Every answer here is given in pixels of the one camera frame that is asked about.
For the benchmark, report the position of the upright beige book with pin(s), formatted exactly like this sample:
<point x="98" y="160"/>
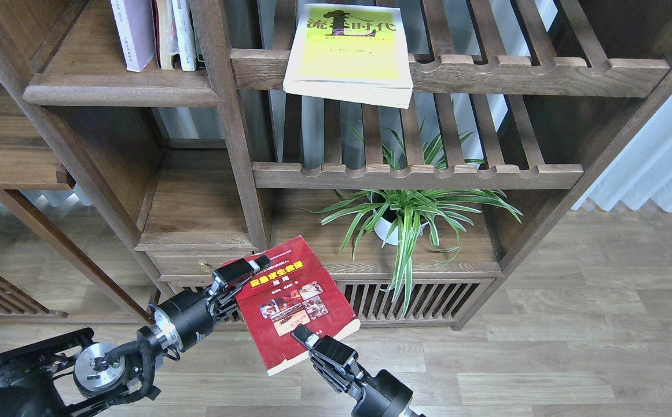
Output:
<point x="166" y="41"/>

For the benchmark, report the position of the white plant pot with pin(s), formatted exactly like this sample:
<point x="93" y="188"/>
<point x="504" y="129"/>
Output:
<point x="387" y="228"/>

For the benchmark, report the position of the red cover book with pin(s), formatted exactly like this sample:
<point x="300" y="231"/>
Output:
<point x="295" y="289"/>

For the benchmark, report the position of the green spider plant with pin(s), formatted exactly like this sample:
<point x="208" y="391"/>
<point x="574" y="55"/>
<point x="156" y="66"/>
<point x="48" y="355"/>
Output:
<point x="442" y="211"/>

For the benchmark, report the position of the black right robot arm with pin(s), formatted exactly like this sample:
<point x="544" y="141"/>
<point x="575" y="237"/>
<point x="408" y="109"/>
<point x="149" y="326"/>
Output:
<point x="414" y="413"/>

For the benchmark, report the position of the upright dark green book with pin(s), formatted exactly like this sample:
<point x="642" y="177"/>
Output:
<point x="200" y="63"/>

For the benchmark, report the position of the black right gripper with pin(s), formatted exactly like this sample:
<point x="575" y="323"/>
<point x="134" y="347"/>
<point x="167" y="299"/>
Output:
<point x="337" y="363"/>

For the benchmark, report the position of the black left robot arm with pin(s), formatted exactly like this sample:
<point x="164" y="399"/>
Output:
<point x="72" y="375"/>

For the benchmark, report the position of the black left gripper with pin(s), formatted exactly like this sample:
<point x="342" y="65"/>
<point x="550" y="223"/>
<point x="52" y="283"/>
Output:
<point x="188" y="317"/>

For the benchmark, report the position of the yellow green cover book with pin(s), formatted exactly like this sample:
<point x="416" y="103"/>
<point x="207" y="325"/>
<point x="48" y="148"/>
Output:
<point x="350" y="53"/>

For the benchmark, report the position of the white lavender cover book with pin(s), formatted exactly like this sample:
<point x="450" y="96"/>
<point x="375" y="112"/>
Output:
<point x="135" y="26"/>

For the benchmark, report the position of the dark wooden bookshelf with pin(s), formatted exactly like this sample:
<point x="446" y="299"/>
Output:
<point x="193" y="166"/>

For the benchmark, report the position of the brass drawer knob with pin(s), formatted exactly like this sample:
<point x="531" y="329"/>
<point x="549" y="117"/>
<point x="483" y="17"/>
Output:
<point x="204" y="266"/>

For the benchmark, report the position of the white pleated curtain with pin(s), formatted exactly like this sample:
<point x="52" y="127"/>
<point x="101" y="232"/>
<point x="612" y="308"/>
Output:
<point x="642" y="173"/>

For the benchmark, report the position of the upright white book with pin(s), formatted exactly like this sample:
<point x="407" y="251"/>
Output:
<point x="187" y="50"/>

